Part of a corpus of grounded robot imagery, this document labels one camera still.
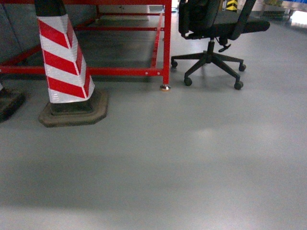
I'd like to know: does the red white traffic cone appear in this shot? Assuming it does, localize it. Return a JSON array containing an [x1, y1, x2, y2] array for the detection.
[[35, 0, 108, 127]]

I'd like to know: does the black office chair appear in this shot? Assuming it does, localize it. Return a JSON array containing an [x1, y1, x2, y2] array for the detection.
[[171, 0, 270, 90]]

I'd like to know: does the yellow black bollard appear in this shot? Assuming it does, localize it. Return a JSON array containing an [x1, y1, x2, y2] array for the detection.
[[225, 0, 238, 12]]

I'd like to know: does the red metal frame table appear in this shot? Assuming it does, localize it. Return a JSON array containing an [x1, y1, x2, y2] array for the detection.
[[0, 0, 171, 91]]

